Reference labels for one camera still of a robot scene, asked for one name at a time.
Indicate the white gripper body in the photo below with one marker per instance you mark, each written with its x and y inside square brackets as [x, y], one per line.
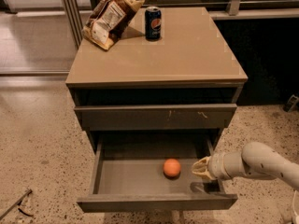
[215, 167]

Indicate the grey drawer cabinet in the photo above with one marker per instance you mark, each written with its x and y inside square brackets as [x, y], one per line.
[190, 65]

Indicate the small grey floor object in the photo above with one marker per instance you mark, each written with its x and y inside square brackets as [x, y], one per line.
[291, 103]

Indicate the orange fruit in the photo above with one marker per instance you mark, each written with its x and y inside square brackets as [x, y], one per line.
[171, 167]

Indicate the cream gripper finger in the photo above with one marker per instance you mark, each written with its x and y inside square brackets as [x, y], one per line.
[202, 163]
[204, 174]

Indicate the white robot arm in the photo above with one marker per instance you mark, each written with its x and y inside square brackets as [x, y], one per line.
[255, 161]

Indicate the metal window frame post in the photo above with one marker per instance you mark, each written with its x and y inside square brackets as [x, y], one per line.
[74, 20]

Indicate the metal railing post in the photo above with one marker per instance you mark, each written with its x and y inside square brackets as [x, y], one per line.
[233, 7]

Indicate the blue Pepsi can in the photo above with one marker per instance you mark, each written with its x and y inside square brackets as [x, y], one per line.
[153, 22]

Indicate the brown chip bag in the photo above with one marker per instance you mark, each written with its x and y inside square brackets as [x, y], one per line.
[109, 19]

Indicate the closed top drawer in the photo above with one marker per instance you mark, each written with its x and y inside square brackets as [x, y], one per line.
[155, 117]

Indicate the open middle drawer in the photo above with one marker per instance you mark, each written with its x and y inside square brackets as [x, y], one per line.
[128, 176]

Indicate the dark metal rod on floor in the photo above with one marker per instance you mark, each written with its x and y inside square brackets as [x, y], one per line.
[18, 201]

